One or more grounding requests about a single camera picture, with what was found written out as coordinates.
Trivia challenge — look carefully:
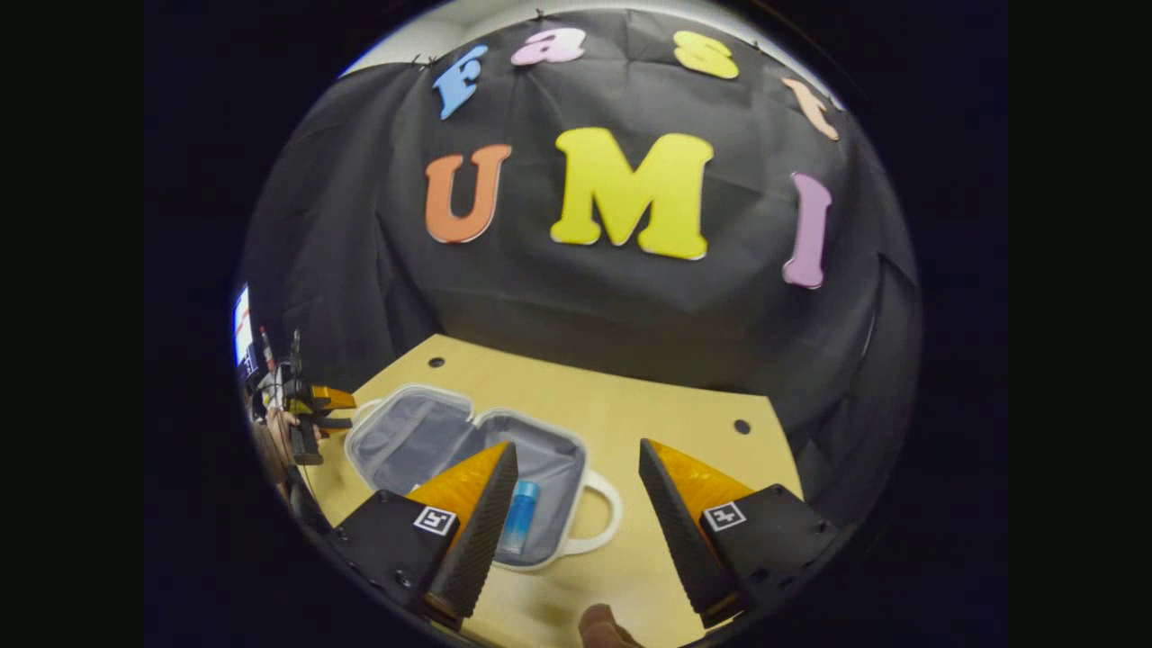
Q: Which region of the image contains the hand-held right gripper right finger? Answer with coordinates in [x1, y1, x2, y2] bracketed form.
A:
[638, 437, 843, 630]

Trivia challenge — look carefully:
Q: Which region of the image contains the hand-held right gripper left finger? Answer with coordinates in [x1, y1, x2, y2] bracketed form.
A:
[324, 440, 521, 632]

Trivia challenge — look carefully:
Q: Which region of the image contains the blue capped clear bottle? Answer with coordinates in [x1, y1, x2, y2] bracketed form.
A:
[497, 479, 542, 557]

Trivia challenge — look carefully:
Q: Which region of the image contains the white suitcase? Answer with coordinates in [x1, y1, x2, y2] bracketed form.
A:
[345, 383, 625, 573]

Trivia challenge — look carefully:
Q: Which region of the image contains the computer monitor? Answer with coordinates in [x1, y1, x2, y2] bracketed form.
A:
[234, 283, 259, 372]

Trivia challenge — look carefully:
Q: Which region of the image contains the black backdrop cloth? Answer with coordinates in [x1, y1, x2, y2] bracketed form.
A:
[238, 9, 921, 532]

